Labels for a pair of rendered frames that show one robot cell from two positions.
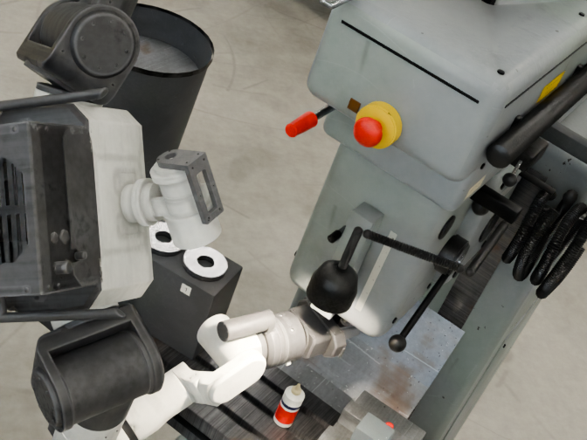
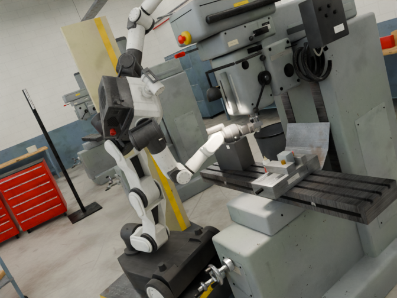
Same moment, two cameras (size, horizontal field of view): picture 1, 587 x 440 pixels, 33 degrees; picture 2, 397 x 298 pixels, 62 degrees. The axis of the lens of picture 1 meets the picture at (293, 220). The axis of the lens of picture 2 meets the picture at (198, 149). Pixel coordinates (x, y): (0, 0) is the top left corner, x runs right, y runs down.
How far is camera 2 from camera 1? 1.28 m
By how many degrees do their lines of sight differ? 43
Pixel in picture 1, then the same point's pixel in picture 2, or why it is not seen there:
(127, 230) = (146, 99)
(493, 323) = (334, 111)
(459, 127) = (194, 20)
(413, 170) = (215, 49)
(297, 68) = not seen: hidden behind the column
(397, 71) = (181, 21)
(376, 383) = not seen: hidden behind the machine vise
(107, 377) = (142, 130)
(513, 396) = not seen: outside the picture
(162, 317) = (230, 161)
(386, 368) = (313, 151)
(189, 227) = (151, 86)
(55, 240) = (113, 96)
